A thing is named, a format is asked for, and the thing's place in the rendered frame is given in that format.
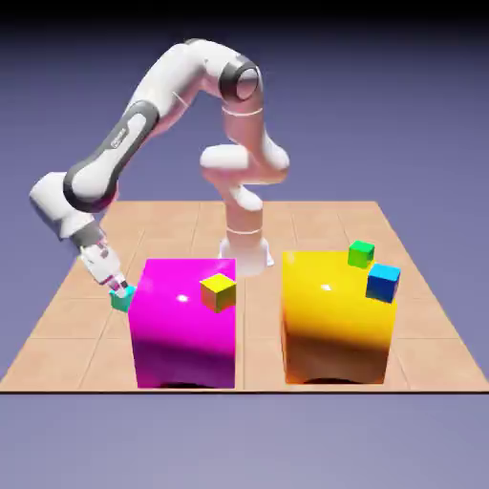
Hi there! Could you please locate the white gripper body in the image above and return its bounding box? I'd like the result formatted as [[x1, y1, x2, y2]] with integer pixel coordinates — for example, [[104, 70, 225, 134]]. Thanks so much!
[[78, 244, 124, 287]]

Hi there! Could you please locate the small teal cube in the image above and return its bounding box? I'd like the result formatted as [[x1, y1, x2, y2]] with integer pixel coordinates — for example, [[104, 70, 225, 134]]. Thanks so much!
[[109, 285, 138, 313]]

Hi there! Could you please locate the small yellow cube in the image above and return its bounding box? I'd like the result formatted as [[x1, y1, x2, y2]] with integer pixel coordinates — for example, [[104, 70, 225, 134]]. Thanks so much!
[[200, 272, 238, 314]]

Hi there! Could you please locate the small green cube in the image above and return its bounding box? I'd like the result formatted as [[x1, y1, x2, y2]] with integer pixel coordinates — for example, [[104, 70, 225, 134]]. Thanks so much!
[[347, 239, 376, 270]]

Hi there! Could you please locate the small blue cube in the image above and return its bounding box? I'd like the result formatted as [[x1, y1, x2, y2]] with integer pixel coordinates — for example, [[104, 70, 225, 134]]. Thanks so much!
[[365, 262, 402, 306]]

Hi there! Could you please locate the large magenta box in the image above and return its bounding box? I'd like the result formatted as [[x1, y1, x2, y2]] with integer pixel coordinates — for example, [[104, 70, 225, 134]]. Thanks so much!
[[127, 258, 237, 390]]

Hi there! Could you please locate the large yellow box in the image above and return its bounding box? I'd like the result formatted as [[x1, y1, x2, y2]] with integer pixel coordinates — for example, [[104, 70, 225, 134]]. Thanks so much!
[[281, 250, 398, 386]]

